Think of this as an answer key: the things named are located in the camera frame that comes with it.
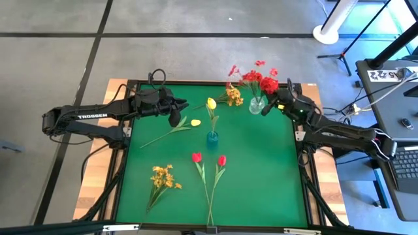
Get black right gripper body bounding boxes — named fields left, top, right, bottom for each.
left=269, top=85, right=305, bottom=120

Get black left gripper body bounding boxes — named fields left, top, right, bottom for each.
left=132, top=85, right=176, bottom=119

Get red artificial flower bunch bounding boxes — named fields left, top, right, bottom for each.
left=259, top=67, right=280, bottom=99
left=227, top=59, right=266, bottom=101

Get yellow artificial tulip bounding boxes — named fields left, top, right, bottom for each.
left=205, top=97, right=220, bottom=136
left=139, top=116, right=202, bottom=149

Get yellow artificial flower bunch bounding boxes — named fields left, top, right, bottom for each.
left=146, top=164, right=183, bottom=213
left=193, top=82, right=244, bottom=110

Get blue glass vase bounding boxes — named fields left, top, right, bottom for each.
left=206, top=130, right=219, bottom=148

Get red artificial tulip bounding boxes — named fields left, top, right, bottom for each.
left=206, top=155, right=228, bottom=226
left=191, top=151, right=213, bottom=226

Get clear glass vase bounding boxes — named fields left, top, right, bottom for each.
left=249, top=96, right=266, bottom=115

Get black tall tripod stand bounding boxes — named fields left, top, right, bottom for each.
left=317, top=0, right=393, bottom=76

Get white column with round base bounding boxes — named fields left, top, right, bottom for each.
left=312, top=0, right=360, bottom=45

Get green table mat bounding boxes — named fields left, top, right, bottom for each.
left=116, top=84, right=310, bottom=228

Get white paper label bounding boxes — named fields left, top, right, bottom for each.
left=367, top=68, right=402, bottom=82

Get grey office desk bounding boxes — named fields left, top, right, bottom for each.
left=355, top=58, right=418, bottom=142

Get black desk pole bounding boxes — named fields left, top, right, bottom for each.
left=365, top=29, right=418, bottom=69

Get blue desk leg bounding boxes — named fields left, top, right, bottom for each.
left=365, top=156, right=391, bottom=210

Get dark laptop keyboard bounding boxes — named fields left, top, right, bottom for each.
left=390, top=145, right=418, bottom=195

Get grey floor object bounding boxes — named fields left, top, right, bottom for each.
left=0, top=140, right=25, bottom=154

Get grey laptop desk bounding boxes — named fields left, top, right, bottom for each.
left=372, top=140, right=418, bottom=223

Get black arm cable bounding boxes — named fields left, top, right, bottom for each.
left=80, top=143, right=110, bottom=185

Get white cable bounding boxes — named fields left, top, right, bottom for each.
left=359, top=73, right=418, bottom=114

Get black frame strut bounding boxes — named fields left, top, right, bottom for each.
left=298, top=159, right=349, bottom=229
left=73, top=153, right=130, bottom=223

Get silver frame bracket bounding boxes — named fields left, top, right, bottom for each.
left=283, top=228, right=323, bottom=235
left=103, top=223, right=140, bottom=232

